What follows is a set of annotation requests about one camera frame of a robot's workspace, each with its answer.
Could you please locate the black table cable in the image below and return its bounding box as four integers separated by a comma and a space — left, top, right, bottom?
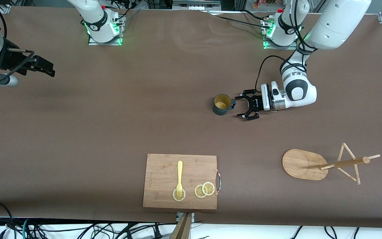
208, 9, 273, 30

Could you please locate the wooden cup rack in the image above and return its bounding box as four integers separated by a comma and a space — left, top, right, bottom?
282, 142, 381, 185

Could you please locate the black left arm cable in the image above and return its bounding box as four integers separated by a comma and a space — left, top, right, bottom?
255, 55, 297, 95

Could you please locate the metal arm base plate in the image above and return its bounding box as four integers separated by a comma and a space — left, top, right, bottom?
262, 17, 298, 50
88, 13, 124, 46

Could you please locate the wooden slat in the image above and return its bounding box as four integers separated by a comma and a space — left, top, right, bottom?
169, 212, 193, 239

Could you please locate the white power strip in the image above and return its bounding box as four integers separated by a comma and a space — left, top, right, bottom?
173, 0, 221, 10

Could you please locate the yellow plastic fork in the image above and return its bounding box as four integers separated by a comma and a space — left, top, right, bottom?
176, 161, 183, 198

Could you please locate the bamboo cutting board metal handle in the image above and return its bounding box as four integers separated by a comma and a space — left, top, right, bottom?
142, 153, 222, 210

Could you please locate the teal cup yellow inside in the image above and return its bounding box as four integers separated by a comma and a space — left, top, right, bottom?
213, 94, 236, 116

